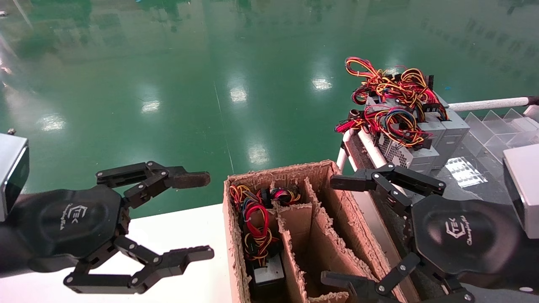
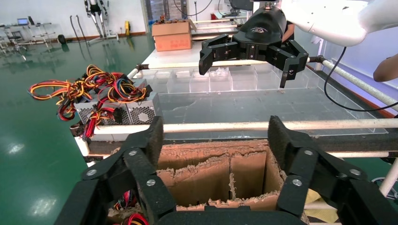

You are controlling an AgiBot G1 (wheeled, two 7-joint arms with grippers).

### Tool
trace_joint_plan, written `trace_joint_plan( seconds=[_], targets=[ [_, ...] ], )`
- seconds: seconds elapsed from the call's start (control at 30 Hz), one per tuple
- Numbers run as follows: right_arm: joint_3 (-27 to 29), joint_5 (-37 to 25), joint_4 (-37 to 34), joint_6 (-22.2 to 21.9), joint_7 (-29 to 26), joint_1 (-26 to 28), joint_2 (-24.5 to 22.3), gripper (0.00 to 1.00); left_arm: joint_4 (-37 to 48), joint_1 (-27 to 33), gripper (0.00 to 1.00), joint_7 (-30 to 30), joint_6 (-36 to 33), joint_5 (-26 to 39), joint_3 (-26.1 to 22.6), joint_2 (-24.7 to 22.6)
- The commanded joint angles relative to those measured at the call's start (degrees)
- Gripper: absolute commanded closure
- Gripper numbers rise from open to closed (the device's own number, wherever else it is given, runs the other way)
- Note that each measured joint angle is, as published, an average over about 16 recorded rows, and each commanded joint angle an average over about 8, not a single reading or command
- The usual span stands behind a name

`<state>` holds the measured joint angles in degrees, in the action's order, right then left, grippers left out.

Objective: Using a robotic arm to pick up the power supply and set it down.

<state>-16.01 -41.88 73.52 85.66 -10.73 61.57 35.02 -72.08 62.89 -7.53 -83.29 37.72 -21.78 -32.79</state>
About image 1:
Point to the white cart post black cap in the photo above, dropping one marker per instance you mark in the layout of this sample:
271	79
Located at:
342	158

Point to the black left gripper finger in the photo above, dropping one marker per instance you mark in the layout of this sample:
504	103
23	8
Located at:
185	179

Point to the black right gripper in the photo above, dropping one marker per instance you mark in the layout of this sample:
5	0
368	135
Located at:
463	235

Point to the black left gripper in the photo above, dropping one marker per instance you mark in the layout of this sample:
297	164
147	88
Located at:
67	227

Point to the clear acrylic divider tray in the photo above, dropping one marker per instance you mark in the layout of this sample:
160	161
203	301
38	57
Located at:
497	134

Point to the grey power supplies stack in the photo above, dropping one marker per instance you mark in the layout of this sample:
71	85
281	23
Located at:
414	159

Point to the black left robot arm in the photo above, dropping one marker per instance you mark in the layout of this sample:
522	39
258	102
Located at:
3	252

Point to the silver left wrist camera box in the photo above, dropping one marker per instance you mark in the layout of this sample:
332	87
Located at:
10	172

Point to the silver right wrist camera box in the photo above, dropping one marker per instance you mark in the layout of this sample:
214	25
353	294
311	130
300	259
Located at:
524	185

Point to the grey power supply plain side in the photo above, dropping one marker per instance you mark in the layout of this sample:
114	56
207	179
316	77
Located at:
452	134

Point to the brown cardboard box with dividers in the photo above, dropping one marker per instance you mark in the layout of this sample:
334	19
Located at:
332	235

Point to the white padded short cart rail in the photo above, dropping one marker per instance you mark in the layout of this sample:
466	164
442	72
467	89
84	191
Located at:
488	103

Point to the small grey power supply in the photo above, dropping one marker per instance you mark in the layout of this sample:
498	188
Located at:
433	128

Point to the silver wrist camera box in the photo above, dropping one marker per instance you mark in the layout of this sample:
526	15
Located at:
524	185
10	172

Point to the white padded long cart rail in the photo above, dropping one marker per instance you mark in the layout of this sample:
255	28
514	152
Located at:
372	149

